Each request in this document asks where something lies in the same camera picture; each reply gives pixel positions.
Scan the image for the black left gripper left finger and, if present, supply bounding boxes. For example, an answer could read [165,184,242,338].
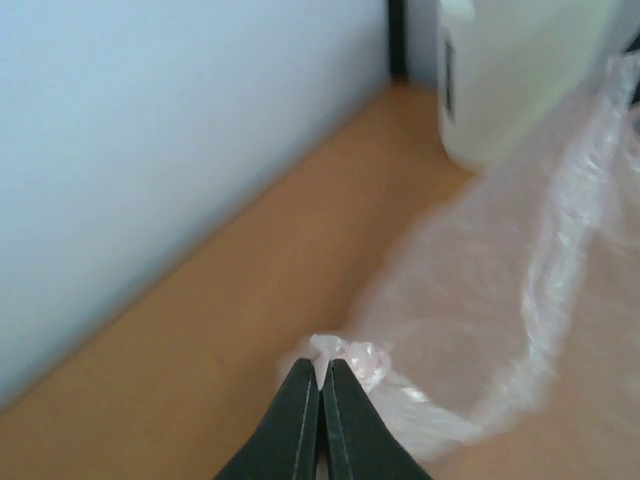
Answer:
[216,359,320,480]

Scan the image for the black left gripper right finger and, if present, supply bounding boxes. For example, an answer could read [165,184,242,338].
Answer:
[322,359,431,480]

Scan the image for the pink translucent plastic trash bag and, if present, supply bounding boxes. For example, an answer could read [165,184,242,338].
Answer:
[296,53,639,460]

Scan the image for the white plastic trash bin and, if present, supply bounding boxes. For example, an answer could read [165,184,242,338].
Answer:
[437,0,639,170]

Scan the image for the black frame post right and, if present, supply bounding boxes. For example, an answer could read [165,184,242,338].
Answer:
[386,0,409,82]

